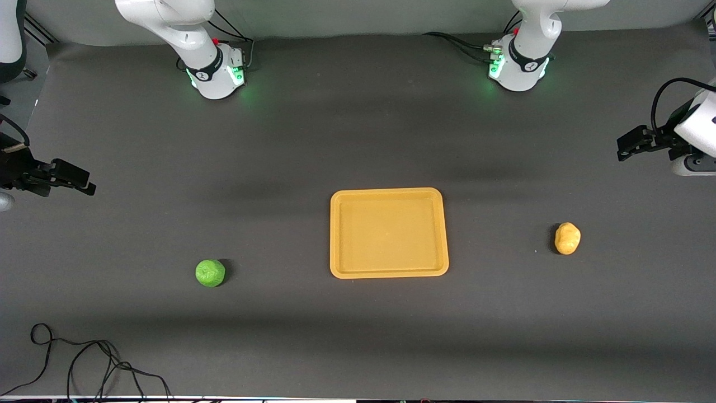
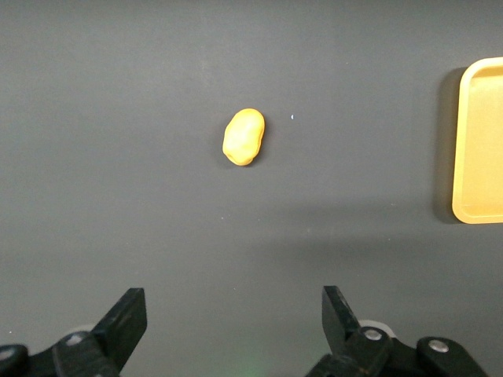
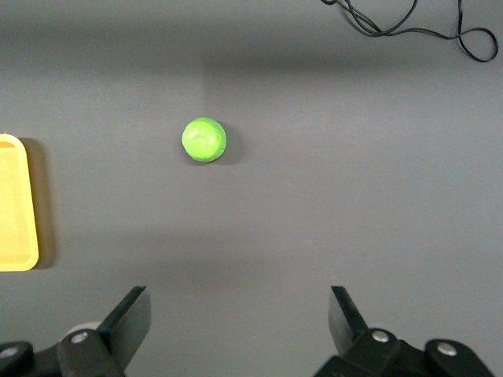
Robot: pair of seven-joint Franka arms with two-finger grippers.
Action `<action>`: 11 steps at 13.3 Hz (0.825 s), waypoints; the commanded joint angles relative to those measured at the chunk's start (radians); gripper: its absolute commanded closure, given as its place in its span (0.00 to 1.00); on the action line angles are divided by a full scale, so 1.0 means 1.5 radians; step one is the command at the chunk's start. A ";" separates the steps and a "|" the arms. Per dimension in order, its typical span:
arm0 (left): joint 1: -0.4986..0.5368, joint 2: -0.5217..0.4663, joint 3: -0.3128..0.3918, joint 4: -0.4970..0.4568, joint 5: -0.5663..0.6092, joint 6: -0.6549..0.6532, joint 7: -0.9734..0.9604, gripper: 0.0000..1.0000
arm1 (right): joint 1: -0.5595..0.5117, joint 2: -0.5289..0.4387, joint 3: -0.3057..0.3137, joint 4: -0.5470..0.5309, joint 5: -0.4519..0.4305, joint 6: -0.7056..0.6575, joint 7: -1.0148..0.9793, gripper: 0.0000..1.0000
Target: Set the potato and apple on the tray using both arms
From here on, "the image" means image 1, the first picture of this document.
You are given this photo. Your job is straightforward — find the yellow potato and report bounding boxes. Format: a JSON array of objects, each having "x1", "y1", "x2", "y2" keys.
[{"x1": 554, "y1": 222, "x2": 581, "y2": 255}]

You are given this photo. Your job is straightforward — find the green apple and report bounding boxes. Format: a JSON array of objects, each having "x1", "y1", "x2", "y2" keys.
[{"x1": 195, "y1": 259, "x2": 226, "y2": 288}]

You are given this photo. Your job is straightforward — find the orange plastic tray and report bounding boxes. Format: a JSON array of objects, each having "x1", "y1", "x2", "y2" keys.
[{"x1": 329, "y1": 188, "x2": 450, "y2": 279}]

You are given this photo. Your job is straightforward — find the dark grey table mat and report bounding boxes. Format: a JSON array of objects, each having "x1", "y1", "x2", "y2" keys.
[{"x1": 0, "y1": 22, "x2": 716, "y2": 399}]

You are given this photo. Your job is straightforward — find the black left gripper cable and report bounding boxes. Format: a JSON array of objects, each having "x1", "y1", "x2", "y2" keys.
[{"x1": 651, "y1": 77, "x2": 716, "y2": 135}]

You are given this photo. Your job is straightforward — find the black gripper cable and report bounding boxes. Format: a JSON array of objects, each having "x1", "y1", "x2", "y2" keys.
[
  {"x1": 0, "y1": 115, "x2": 30, "y2": 147},
  {"x1": 651, "y1": 77, "x2": 716, "y2": 135}
]

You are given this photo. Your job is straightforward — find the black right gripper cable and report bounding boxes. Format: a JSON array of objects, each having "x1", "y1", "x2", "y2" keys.
[{"x1": 0, "y1": 115, "x2": 30, "y2": 147}]

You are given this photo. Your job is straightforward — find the loose thin black cable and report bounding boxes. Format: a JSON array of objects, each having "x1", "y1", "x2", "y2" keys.
[{"x1": 0, "y1": 324, "x2": 171, "y2": 401}]

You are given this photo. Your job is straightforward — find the black left arm base cables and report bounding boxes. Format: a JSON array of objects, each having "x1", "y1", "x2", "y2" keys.
[{"x1": 423, "y1": 10, "x2": 524, "y2": 62}]

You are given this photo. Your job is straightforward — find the black arm base cables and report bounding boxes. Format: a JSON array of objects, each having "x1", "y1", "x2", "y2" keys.
[
  {"x1": 176, "y1": 10, "x2": 256, "y2": 73},
  {"x1": 423, "y1": 10, "x2": 524, "y2": 62}
]

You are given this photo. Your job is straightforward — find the black right arm base cables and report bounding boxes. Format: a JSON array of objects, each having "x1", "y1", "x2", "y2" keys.
[{"x1": 176, "y1": 10, "x2": 256, "y2": 73}]

